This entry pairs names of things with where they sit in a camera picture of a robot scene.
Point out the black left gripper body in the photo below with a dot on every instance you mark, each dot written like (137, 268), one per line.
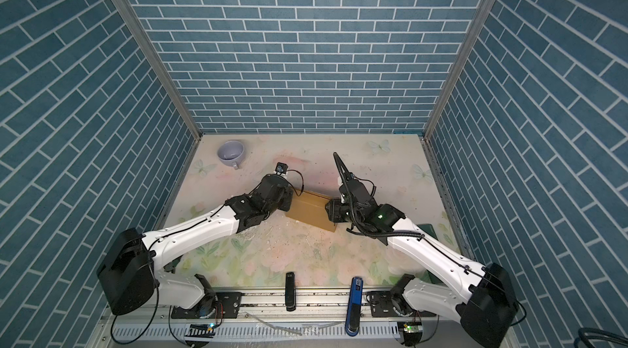
(284, 203)

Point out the green handled pliers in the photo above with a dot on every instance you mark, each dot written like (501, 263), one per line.
(172, 265)

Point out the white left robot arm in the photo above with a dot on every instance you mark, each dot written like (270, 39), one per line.
(133, 271)

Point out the controller board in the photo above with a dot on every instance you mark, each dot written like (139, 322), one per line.
(201, 330)
(410, 332)

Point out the lavender ceramic cup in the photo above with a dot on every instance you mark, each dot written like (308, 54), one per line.
(231, 153)

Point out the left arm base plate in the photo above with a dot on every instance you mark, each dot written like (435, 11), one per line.
(223, 305)

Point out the aluminium left corner post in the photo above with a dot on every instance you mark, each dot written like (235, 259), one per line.
(140, 36)

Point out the left controller board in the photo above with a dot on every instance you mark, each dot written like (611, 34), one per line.
(201, 330)

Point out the green rectangular block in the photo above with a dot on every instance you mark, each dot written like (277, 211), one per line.
(427, 275)

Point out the aluminium front rail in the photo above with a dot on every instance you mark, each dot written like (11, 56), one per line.
(319, 316)

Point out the black marker pen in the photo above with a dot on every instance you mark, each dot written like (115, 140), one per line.
(290, 292)

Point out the right controller board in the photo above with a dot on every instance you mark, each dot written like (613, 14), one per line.
(410, 332)

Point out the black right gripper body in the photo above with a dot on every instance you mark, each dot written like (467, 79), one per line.
(340, 211)

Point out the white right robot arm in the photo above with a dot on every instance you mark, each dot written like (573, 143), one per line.
(480, 298)

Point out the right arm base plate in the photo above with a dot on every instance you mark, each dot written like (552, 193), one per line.
(385, 304)

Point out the aluminium right corner post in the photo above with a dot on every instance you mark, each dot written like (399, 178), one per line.
(462, 56)

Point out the brown cardboard box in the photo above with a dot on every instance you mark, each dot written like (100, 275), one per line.
(309, 208)

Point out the aluminium corner post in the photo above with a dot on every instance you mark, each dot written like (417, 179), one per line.
(462, 56)
(140, 36)

